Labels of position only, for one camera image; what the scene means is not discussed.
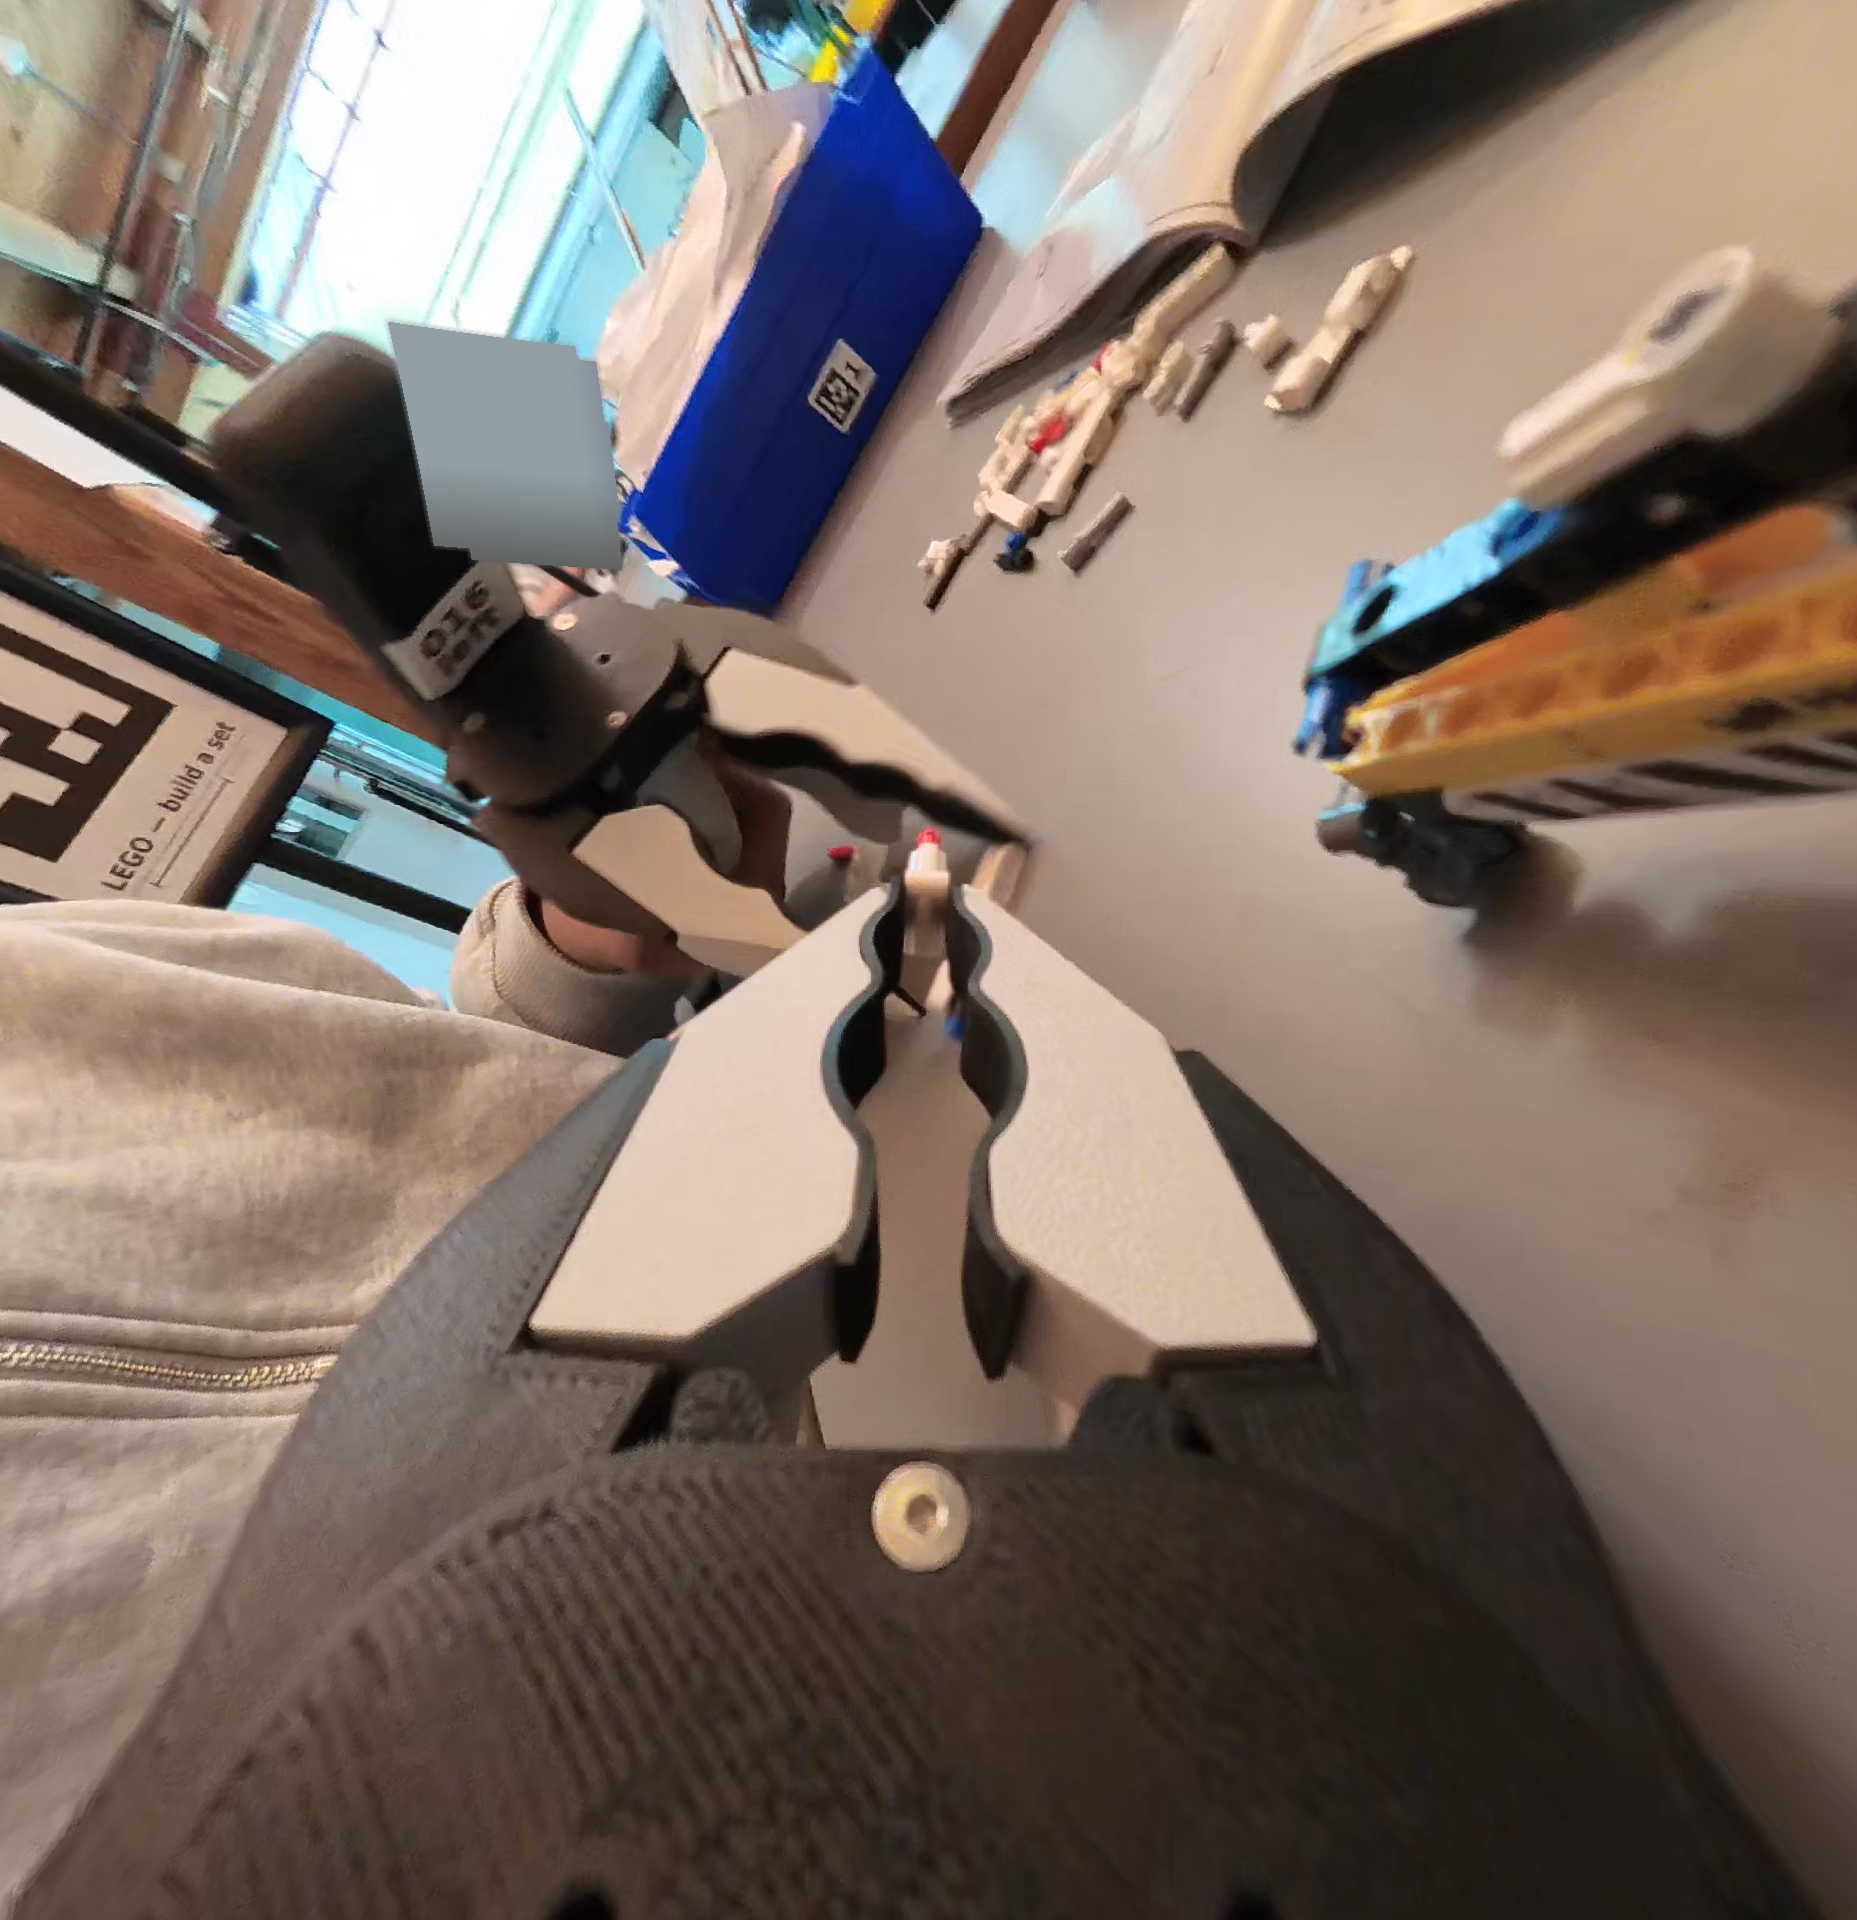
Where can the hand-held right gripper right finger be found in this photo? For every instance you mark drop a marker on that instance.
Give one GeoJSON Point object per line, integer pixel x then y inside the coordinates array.
{"type": "Point", "coordinates": [1147, 1201]}

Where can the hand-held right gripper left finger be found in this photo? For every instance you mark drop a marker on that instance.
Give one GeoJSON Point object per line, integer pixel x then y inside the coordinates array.
{"type": "Point", "coordinates": [703, 1168]}

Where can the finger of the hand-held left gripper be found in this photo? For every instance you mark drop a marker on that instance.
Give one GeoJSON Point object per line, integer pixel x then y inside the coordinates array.
{"type": "Point", "coordinates": [673, 876]}
{"type": "Point", "coordinates": [839, 712]}

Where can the small white lego assembly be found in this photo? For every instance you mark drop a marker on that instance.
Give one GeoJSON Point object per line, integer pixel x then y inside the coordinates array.
{"type": "Point", "coordinates": [927, 885]}

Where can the person's left forearm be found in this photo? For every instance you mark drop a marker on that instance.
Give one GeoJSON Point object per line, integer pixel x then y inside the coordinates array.
{"type": "Point", "coordinates": [491, 958]}

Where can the grey lego piece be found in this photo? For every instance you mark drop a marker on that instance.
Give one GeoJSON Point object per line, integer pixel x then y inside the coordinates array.
{"type": "Point", "coordinates": [1204, 375]}
{"type": "Point", "coordinates": [1097, 534]}

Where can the long white lego assembly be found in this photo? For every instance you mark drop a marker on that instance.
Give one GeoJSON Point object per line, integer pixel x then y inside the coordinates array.
{"type": "Point", "coordinates": [1071, 427]}

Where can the tiny white lego piece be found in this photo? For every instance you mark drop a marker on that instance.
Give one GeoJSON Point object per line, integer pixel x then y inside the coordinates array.
{"type": "Point", "coordinates": [1264, 339]}

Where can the lego instruction booklet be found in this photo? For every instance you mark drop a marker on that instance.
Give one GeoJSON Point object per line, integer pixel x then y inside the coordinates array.
{"type": "Point", "coordinates": [1168, 150]}

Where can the blue yellow lego vehicle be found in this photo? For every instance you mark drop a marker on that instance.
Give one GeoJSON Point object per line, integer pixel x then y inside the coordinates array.
{"type": "Point", "coordinates": [1602, 673]}

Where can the person's left hand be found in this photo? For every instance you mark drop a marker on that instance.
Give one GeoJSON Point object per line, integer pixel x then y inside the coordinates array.
{"type": "Point", "coordinates": [611, 944]}

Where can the framed marker sign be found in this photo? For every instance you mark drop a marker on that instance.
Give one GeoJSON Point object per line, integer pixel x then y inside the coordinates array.
{"type": "Point", "coordinates": [193, 797]}

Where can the white crumpled bags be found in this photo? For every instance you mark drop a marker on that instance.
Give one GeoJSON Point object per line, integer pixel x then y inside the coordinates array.
{"type": "Point", "coordinates": [703, 256]}

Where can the blue plastic bin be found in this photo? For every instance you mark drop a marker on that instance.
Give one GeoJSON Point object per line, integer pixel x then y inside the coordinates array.
{"type": "Point", "coordinates": [881, 224]}

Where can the metal shelf rack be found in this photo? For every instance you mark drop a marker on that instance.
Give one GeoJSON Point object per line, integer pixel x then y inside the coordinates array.
{"type": "Point", "coordinates": [102, 177]}

